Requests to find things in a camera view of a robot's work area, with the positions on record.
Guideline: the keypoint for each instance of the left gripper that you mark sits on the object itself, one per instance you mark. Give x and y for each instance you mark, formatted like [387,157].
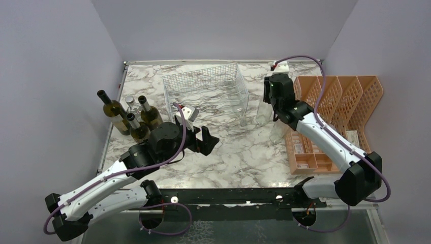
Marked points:
[208,142]

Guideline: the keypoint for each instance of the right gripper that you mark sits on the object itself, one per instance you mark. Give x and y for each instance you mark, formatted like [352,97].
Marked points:
[267,87]

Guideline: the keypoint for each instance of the clear glass bottle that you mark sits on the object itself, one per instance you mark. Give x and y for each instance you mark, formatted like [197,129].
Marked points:
[278,132]
[238,97]
[264,113]

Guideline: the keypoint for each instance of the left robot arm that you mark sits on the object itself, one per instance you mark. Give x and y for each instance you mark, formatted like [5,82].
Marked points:
[73,212]

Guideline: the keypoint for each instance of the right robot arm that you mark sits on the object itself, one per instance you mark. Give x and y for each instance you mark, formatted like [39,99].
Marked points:
[361,171]

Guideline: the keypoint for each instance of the green wine bottle middle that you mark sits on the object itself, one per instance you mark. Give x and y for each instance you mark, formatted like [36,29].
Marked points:
[149,114]

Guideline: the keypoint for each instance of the green wine bottle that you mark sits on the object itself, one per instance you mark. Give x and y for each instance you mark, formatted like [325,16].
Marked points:
[149,114]
[139,130]
[115,112]

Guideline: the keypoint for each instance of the green wine bottle front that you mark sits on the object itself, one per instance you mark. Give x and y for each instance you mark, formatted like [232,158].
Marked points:
[139,130]

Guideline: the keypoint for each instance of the clear bottle silver cap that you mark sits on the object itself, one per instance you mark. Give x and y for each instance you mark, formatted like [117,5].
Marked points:
[133,106]

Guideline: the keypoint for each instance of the green wine bottle back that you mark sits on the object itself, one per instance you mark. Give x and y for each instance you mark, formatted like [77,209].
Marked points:
[115,112]

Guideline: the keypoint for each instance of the orange plastic file organizer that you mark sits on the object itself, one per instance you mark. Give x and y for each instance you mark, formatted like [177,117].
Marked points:
[347,104]

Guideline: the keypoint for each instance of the white label card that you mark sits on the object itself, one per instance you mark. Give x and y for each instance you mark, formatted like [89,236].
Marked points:
[353,137]

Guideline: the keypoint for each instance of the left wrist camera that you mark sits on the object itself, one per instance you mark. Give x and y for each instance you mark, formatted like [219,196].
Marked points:
[190,114]

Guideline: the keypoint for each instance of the white wire wine rack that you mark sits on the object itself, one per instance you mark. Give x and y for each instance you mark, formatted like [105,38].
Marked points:
[204,89]

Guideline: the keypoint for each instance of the black front mounting rail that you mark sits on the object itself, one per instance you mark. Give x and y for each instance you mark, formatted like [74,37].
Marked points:
[236,204]

